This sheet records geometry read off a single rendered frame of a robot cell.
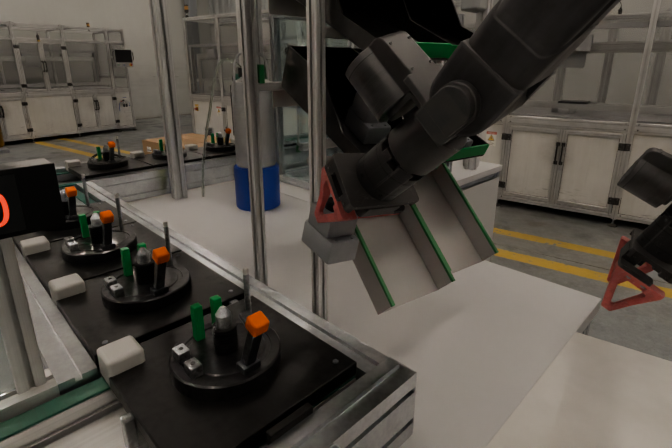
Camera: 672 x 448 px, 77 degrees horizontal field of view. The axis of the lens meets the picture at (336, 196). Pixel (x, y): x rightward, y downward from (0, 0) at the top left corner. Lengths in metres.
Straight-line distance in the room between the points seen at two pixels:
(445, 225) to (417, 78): 0.48
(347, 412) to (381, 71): 0.38
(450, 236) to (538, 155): 3.58
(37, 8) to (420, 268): 11.32
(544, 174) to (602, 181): 0.46
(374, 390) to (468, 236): 0.39
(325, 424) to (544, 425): 0.33
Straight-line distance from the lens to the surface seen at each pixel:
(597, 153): 4.31
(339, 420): 0.54
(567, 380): 0.83
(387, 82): 0.40
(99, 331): 0.73
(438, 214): 0.83
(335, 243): 0.51
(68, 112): 9.84
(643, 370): 0.91
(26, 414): 0.67
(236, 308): 0.72
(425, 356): 0.80
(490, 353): 0.83
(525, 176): 4.43
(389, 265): 0.69
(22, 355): 0.67
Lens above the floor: 1.34
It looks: 17 degrees down
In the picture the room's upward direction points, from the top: straight up
